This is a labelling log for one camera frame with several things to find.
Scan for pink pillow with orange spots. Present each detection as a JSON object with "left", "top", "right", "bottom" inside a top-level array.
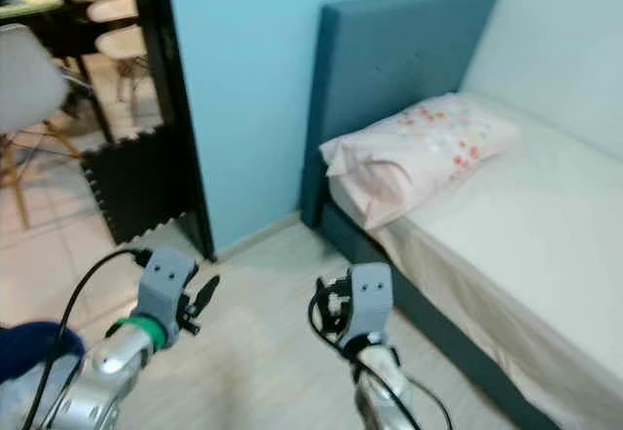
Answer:
[{"left": 319, "top": 92, "right": 522, "bottom": 232}]

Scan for black foam puzzle mat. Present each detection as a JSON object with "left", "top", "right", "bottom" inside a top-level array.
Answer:
[{"left": 80, "top": 124, "right": 196, "bottom": 246}]

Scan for blue plastic bucket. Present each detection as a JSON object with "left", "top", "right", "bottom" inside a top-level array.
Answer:
[{"left": 0, "top": 323, "right": 98, "bottom": 430}]

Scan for white crumpled rubbish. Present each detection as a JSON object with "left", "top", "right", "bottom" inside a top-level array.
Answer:
[{"left": 0, "top": 372, "right": 79, "bottom": 430}]

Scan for beige sheeted mattress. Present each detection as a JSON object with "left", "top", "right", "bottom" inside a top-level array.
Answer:
[{"left": 326, "top": 94, "right": 623, "bottom": 430}]

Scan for blue padded bed headboard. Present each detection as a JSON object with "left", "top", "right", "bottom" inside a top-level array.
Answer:
[{"left": 300, "top": 0, "right": 502, "bottom": 229}]

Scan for white chair wooden legs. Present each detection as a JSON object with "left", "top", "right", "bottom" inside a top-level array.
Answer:
[
  {"left": 0, "top": 23, "right": 89, "bottom": 232},
  {"left": 86, "top": 0, "right": 147, "bottom": 110}
]

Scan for dark dining table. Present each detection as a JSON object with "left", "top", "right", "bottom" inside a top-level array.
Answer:
[{"left": 0, "top": 0, "right": 118, "bottom": 144}]

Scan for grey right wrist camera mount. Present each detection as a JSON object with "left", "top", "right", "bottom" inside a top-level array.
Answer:
[{"left": 346, "top": 263, "right": 393, "bottom": 343}]

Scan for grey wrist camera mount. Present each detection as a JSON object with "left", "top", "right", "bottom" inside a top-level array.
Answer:
[
  {"left": 346, "top": 263, "right": 393, "bottom": 343},
  {"left": 136, "top": 247, "right": 196, "bottom": 319}
]

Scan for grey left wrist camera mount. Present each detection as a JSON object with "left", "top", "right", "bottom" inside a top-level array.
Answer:
[{"left": 136, "top": 247, "right": 196, "bottom": 319}]

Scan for dark blue bed frame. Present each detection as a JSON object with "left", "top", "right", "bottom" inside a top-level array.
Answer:
[{"left": 316, "top": 201, "right": 536, "bottom": 430}]

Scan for black door frame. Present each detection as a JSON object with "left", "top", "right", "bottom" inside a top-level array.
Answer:
[{"left": 131, "top": 0, "right": 215, "bottom": 256}]

